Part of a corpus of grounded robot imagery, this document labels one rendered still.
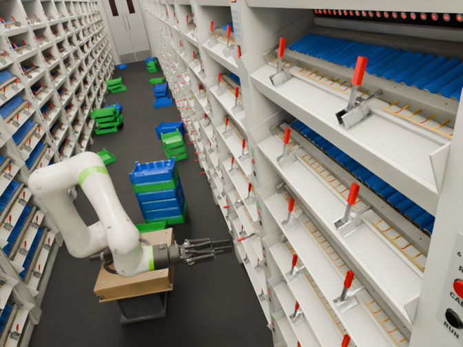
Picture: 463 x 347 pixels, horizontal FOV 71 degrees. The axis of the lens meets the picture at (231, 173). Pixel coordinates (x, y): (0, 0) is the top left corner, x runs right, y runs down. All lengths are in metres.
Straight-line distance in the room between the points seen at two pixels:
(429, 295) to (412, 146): 0.16
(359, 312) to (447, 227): 0.39
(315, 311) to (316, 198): 0.39
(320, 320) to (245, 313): 1.00
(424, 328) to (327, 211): 0.26
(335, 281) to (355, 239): 0.21
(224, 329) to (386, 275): 1.41
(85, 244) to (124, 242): 0.57
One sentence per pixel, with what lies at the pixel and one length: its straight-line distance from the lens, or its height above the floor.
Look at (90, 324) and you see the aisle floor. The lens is 2.17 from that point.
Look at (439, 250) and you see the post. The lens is 0.40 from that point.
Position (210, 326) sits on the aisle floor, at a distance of 1.90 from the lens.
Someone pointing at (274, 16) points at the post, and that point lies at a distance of 0.87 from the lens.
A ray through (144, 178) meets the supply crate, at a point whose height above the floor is 0.43.
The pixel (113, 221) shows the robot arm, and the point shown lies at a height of 0.89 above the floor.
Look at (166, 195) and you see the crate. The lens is 2.45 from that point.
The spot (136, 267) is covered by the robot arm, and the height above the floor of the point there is 0.71.
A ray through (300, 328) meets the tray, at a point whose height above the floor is 0.55.
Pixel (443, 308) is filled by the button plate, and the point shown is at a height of 1.20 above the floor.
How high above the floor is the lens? 1.52
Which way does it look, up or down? 29 degrees down
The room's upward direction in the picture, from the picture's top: 9 degrees counter-clockwise
